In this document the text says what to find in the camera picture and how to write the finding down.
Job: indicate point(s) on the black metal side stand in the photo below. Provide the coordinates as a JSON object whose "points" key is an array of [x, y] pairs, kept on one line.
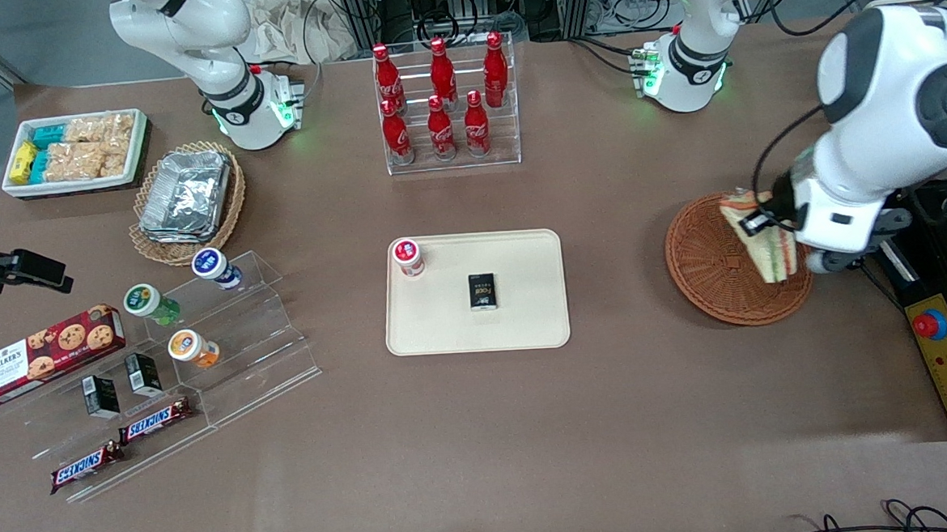
{"points": [[928, 274]]}

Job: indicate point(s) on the light oval wicker basket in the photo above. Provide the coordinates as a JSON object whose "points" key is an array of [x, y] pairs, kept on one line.
{"points": [[231, 206]]}

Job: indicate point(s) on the beige crumpled cloth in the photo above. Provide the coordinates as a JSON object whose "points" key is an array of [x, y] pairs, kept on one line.
{"points": [[283, 33]]}

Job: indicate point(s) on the clear acrylic bottle rack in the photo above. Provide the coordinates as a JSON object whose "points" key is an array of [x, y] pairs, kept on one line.
{"points": [[503, 139]]}

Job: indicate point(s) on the orange cap yogurt bottle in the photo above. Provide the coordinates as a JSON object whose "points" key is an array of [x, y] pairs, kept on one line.
{"points": [[188, 347]]}

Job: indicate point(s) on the teal snack pack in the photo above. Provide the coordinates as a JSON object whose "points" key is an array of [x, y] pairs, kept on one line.
{"points": [[49, 135], [40, 165]]}

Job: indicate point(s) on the white rectangular snack tray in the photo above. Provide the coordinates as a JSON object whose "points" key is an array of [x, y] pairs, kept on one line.
{"points": [[136, 146]]}

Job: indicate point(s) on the red cola bottle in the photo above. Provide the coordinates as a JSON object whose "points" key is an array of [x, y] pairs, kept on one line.
{"points": [[441, 71], [476, 126], [387, 80], [496, 70], [396, 134], [440, 130]]}

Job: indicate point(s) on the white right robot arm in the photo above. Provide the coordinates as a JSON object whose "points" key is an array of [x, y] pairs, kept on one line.
{"points": [[226, 36]]}

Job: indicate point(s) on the Snickers chocolate bar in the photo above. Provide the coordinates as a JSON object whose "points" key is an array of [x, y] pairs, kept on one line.
{"points": [[87, 467], [156, 420]]}

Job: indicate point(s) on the triangle sandwich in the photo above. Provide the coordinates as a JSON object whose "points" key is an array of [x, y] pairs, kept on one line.
{"points": [[773, 254]]}

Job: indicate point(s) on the small black box gold print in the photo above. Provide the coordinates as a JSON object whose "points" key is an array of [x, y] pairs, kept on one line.
{"points": [[483, 291]]}

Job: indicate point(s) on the beige plastic tray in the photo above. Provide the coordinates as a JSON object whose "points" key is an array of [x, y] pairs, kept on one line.
{"points": [[524, 312]]}

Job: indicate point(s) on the green cap yogurt bottle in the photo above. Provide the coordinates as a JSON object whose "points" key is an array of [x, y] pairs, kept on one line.
{"points": [[145, 301]]}

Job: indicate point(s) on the red emergency stop button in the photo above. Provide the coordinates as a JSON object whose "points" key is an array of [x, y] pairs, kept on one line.
{"points": [[930, 324]]}

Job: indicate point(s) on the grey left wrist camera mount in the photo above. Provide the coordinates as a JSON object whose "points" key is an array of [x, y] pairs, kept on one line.
{"points": [[862, 260]]}

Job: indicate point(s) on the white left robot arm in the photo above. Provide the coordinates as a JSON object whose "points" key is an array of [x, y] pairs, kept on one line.
{"points": [[701, 43]]}

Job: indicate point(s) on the brown round wicker basket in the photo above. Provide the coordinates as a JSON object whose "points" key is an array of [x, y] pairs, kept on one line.
{"points": [[709, 278]]}

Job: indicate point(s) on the small black white-label box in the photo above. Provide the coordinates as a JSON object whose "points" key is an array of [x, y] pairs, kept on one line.
{"points": [[101, 396], [144, 374]]}

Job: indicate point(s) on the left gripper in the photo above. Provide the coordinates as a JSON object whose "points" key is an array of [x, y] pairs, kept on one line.
{"points": [[780, 194]]}

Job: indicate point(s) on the clear acrylic stepped display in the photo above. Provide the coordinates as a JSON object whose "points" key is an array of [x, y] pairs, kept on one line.
{"points": [[259, 342]]}

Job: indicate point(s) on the aluminium frame equipment rack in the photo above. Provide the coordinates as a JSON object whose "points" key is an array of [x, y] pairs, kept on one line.
{"points": [[354, 5]]}

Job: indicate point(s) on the red cap yogurt bottle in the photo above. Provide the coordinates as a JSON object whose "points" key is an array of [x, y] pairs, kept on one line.
{"points": [[408, 256]]}

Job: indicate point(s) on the stack of silver foil packs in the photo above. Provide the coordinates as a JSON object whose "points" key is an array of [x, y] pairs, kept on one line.
{"points": [[186, 196]]}

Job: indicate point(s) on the red Walkers cookie box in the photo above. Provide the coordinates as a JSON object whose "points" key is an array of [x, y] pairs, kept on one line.
{"points": [[41, 358]]}

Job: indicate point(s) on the clear rice cracker pack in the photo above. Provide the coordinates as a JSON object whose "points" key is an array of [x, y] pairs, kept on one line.
{"points": [[75, 161], [118, 156], [97, 127]]}

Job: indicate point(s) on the blue cap yogurt bottle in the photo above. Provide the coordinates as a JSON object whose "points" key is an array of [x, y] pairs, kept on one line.
{"points": [[212, 266]]}

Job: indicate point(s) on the yellow snack pack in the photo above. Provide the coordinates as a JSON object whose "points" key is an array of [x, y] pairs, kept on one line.
{"points": [[24, 162]]}

